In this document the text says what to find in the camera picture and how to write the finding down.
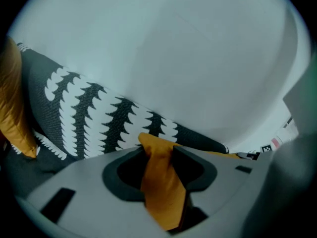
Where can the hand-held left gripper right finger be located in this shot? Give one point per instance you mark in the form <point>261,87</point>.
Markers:
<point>200,175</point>

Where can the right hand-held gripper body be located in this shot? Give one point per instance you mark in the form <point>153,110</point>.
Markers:
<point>265,149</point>

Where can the person's white shirt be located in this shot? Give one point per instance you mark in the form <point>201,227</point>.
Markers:
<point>284,195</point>

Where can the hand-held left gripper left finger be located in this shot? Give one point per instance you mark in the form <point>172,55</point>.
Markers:
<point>111,180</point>

